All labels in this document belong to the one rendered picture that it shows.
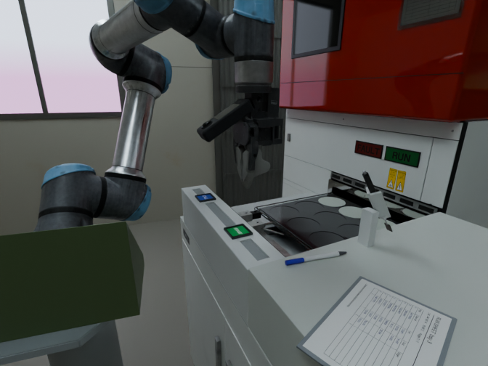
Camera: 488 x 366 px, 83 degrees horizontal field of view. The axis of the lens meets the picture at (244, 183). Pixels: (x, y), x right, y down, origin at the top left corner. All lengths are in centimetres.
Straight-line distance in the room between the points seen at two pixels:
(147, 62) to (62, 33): 199
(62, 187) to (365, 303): 70
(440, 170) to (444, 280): 40
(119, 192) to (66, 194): 13
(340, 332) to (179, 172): 258
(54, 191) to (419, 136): 101
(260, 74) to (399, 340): 47
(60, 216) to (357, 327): 65
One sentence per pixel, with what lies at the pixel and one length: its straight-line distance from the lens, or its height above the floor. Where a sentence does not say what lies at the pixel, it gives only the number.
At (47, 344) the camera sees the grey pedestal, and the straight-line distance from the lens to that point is 74.
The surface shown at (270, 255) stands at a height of 96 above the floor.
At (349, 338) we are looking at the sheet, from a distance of 46.
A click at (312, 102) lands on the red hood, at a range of 124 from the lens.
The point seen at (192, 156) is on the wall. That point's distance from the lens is 288.
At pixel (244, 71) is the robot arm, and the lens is 55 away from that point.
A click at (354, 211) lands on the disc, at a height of 90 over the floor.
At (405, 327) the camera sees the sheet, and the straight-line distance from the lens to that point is 51.
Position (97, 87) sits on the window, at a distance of 281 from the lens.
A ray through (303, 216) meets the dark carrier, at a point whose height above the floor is 90.
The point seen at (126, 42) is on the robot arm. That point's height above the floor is 140.
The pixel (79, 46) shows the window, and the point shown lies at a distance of 285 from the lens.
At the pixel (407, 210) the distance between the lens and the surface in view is 103.
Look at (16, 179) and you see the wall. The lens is 314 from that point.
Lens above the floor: 129
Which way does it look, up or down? 18 degrees down
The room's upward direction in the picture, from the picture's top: straight up
